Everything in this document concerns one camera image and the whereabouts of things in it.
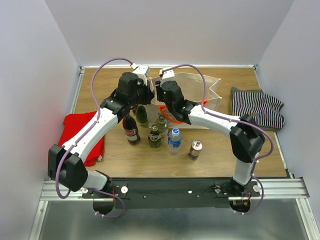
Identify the beige canvas tote bag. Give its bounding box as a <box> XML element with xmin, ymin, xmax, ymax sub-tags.
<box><xmin>145</xmin><ymin>72</ymin><xmax>222</xmax><ymax>129</ymax></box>

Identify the blue label water bottle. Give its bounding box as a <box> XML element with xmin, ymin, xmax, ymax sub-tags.
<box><xmin>168</xmin><ymin>127</ymin><xmax>183</xmax><ymax>155</ymax></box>

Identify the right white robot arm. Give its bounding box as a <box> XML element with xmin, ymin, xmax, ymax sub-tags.
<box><xmin>155</xmin><ymin>80</ymin><xmax>265</xmax><ymax>196</ymax></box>

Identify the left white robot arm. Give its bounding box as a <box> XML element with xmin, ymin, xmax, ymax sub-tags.
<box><xmin>48</xmin><ymin>69</ymin><xmax>154</xmax><ymax>198</ymax></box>

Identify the rear green glass bottle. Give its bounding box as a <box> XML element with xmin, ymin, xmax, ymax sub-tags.
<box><xmin>135</xmin><ymin>104</ymin><xmax>149</xmax><ymax>126</ymax></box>

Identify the clear glass soda bottle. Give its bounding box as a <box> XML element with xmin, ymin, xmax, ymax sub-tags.
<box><xmin>155</xmin><ymin>114</ymin><xmax>169</xmax><ymax>137</ymax></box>

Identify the front cola glass bottle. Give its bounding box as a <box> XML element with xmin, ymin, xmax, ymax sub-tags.
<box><xmin>122</xmin><ymin>114</ymin><xmax>140</xmax><ymax>145</ymax></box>

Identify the front green beer bottle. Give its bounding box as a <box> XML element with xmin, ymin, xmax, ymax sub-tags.
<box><xmin>148</xmin><ymin>124</ymin><xmax>162</xmax><ymax>149</ymax></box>

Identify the red bull energy can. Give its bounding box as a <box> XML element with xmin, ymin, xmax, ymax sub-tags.
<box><xmin>188</xmin><ymin>140</ymin><xmax>204</xmax><ymax>160</ymax></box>

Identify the red folded cloth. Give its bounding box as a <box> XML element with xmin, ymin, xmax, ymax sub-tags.
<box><xmin>58</xmin><ymin>111</ymin><xmax>105</xmax><ymax>167</ymax></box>

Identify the striped folded cloth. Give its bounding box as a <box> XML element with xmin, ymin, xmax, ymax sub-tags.
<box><xmin>231</xmin><ymin>87</ymin><xmax>285</xmax><ymax>132</ymax></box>

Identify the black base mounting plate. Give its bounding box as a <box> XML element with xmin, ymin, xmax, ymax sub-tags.
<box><xmin>82</xmin><ymin>177</ymin><xmax>260</xmax><ymax>212</ymax></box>

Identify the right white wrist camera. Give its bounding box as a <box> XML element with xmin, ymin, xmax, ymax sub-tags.
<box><xmin>159</xmin><ymin>67</ymin><xmax>175</xmax><ymax>86</ymax></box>

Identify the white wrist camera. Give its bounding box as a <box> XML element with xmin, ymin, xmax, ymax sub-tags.
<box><xmin>159</xmin><ymin>67</ymin><xmax>175</xmax><ymax>86</ymax></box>
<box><xmin>130</xmin><ymin>62</ymin><xmax>150</xmax><ymax>86</ymax></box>

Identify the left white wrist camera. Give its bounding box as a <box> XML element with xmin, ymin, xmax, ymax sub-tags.
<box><xmin>130</xmin><ymin>62</ymin><xmax>150</xmax><ymax>86</ymax></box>

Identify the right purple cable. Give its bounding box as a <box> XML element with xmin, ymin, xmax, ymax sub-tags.
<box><xmin>159</xmin><ymin>64</ymin><xmax>275</xmax><ymax>216</ymax></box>

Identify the purple cable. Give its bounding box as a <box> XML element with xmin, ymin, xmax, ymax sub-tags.
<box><xmin>159</xmin><ymin>64</ymin><xmax>275</xmax><ymax>216</ymax></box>
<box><xmin>55</xmin><ymin>57</ymin><xmax>137</xmax><ymax>219</ymax></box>

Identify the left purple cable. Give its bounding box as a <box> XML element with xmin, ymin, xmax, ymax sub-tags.
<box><xmin>55</xmin><ymin>57</ymin><xmax>137</xmax><ymax>219</ymax></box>

